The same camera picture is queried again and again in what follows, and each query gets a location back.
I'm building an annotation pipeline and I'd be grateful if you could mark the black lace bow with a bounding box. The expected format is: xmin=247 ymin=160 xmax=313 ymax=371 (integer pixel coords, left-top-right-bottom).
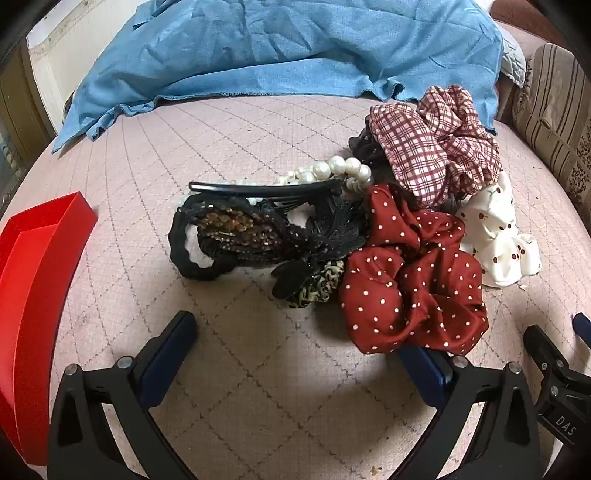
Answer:
xmin=270 ymin=194 xmax=370 ymax=301

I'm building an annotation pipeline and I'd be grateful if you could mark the red box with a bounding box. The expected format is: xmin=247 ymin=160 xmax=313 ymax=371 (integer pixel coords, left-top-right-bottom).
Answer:
xmin=0 ymin=193 xmax=99 ymax=467

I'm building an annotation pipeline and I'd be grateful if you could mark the black tulle scrunchie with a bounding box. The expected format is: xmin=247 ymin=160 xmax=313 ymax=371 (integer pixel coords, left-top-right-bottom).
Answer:
xmin=347 ymin=115 xmax=398 ymax=185

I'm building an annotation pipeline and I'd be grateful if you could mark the striped pillow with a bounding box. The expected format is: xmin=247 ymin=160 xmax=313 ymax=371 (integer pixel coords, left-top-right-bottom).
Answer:
xmin=510 ymin=42 xmax=591 ymax=204

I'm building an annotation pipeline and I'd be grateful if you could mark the leopard print scrunchie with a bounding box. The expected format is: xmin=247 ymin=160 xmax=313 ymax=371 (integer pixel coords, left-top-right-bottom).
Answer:
xmin=285 ymin=259 xmax=346 ymax=309

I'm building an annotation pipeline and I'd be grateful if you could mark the red polka dot scrunchie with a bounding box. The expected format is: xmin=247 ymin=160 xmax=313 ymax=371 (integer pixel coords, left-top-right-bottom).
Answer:
xmin=337 ymin=184 xmax=489 ymax=356

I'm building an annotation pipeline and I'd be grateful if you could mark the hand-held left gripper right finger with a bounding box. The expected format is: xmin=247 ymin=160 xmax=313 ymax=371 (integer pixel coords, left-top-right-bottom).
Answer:
xmin=397 ymin=344 xmax=541 ymax=480

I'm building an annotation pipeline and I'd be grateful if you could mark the red plaid scrunchie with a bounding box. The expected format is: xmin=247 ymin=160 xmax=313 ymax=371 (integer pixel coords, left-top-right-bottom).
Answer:
xmin=369 ymin=84 xmax=502 ymax=209

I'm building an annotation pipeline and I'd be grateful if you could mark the black hair clip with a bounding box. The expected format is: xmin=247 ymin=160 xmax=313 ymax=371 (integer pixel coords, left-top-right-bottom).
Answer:
xmin=188 ymin=178 xmax=345 ymax=217

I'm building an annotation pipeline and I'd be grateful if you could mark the black wavy hair tie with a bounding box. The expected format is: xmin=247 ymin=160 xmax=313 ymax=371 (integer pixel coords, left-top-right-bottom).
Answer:
xmin=167 ymin=203 xmax=241 ymax=281

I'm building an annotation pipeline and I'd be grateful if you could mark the white cherry print scrunchie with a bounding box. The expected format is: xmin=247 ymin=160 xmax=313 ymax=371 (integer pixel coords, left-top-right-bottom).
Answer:
xmin=455 ymin=171 xmax=542 ymax=289

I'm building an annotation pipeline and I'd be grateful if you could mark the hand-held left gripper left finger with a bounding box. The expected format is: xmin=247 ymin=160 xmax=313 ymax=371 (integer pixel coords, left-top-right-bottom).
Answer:
xmin=47 ymin=310 xmax=199 ymax=480

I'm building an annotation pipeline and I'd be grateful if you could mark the brown beaded hair accessory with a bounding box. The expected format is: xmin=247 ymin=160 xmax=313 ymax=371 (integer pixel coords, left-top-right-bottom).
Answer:
xmin=194 ymin=205 xmax=296 ymax=266

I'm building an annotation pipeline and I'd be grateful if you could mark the grey quilted cloth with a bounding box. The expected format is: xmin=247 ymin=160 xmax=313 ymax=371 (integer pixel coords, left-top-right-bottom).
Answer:
xmin=499 ymin=34 xmax=529 ymax=88

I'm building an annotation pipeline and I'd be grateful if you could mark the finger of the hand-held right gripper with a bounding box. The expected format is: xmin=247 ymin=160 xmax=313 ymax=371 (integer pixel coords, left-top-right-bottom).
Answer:
xmin=571 ymin=312 xmax=591 ymax=343
xmin=523 ymin=324 xmax=570 ymax=372

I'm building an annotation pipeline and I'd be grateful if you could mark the large pearl bracelet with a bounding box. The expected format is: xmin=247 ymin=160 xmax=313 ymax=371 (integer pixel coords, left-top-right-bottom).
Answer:
xmin=277 ymin=155 xmax=374 ymax=192

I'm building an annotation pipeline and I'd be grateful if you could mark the blue cloth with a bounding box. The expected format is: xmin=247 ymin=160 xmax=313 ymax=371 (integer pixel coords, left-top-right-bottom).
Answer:
xmin=52 ymin=0 xmax=504 ymax=155

